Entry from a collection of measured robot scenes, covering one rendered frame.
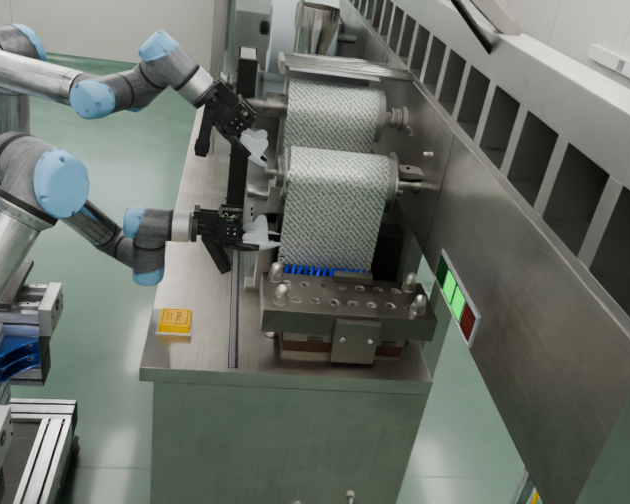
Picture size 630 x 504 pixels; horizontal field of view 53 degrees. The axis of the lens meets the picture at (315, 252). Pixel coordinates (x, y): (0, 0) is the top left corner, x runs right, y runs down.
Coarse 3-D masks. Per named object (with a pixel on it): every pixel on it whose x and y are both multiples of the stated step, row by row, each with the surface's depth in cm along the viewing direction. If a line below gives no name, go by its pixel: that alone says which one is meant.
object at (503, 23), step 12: (456, 0) 114; (480, 0) 117; (492, 0) 117; (468, 12) 116; (480, 12) 120; (492, 12) 118; (504, 12) 118; (468, 24) 117; (492, 24) 120; (504, 24) 119; (516, 24) 119; (480, 36) 118
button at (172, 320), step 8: (168, 312) 151; (176, 312) 151; (184, 312) 152; (160, 320) 148; (168, 320) 148; (176, 320) 148; (184, 320) 149; (160, 328) 147; (168, 328) 147; (176, 328) 147; (184, 328) 147
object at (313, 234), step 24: (288, 216) 150; (312, 216) 151; (336, 216) 151; (360, 216) 152; (288, 240) 153; (312, 240) 154; (336, 240) 155; (360, 240) 155; (312, 264) 157; (336, 264) 158; (360, 264) 159
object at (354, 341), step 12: (336, 324) 141; (348, 324) 141; (360, 324) 141; (372, 324) 142; (336, 336) 142; (348, 336) 142; (360, 336) 143; (372, 336) 143; (336, 348) 144; (348, 348) 144; (360, 348) 144; (372, 348) 145; (336, 360) 145; (348, 360) 146; (360, 360) 146; (372, 360) 146
